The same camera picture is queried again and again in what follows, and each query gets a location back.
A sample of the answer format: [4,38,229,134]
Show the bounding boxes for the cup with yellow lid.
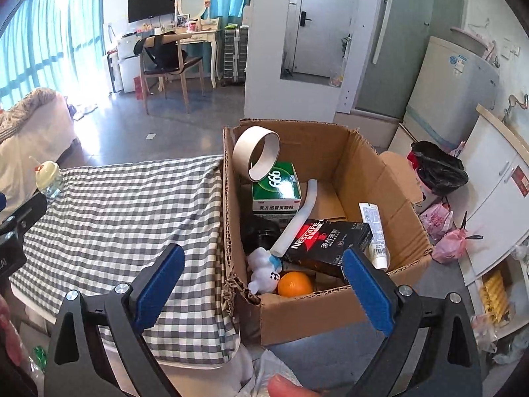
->
[35,159,65,198]

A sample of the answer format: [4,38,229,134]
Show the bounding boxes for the clear plastic drawer tower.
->
[222,25,249,84]

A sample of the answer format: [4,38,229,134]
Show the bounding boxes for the brown cardboard box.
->
[222,118,434,346]

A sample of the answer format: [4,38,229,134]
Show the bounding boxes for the white toothpaste tube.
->
[358,202,390,271]

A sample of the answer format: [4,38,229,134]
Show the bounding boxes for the green and white medicine box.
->
[251,161,304,218]

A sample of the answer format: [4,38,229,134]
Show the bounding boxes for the yellow packets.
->
[480,270,514,324]

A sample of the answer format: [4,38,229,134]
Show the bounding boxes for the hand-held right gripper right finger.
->
[343,248,484,397]

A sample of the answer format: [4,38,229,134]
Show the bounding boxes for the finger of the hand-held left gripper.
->
[0,192,49,236]

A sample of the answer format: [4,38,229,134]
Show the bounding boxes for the small white cabinet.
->
[117,35,146,94]

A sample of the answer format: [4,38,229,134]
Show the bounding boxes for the black coffee box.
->
[282,218,374,280]

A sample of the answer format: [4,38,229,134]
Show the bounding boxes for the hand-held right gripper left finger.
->
[43,243,186,397]

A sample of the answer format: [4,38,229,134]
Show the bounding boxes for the pale two-tone refrigerator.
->
[402,35,502,150]

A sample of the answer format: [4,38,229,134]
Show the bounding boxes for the black bag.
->
[142,31,187,76]

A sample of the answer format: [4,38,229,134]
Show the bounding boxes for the bed with beige bedding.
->
[0,87,78,200]

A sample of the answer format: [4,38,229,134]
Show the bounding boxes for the pink plastic bag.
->
[431,227,483,266]
[419,202,454,243]

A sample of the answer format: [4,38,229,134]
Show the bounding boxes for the crumpled clear plastic bag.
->
[470,313,529,365]

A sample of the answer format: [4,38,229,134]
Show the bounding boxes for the grey checkered blanket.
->
[8,155,241,370]

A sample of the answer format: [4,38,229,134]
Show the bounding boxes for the frosted glass door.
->
[356,0,466,119]

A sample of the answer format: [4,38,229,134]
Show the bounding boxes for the black computer monitor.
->
[127,0,179,24]

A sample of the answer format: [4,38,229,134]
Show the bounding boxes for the white vanity desk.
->
[154,28,221,90]

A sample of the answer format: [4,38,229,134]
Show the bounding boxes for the cardboard tape roll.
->
[232,126,282,183]

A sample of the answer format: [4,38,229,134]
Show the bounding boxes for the grey plastic basin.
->
[450,27,497,57]

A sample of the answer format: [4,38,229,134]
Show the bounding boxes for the white cloth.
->
[230,330,299,397]

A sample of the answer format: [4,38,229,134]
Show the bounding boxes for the white kitchen cabinet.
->
[458,103,529,287]

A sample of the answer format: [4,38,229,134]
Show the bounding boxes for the black jar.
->
[241,215,284,256]

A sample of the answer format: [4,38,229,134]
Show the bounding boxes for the metal faucet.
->
[501,94,529,125]

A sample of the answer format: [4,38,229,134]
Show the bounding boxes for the wooden chair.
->
[138,33,204,115]

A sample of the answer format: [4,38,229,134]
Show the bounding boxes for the white bucket with black bag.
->
[407,141,470,198]

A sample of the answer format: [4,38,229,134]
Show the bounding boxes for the person's right hand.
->
[268,374,325,397]

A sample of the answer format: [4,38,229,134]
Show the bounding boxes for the orange fruit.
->
[277,271,315,297]

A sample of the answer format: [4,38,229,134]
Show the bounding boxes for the white oval vanity mirror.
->
[177,0,208,20]

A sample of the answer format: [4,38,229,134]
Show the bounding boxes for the white plush toy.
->
[247,247,284,295]

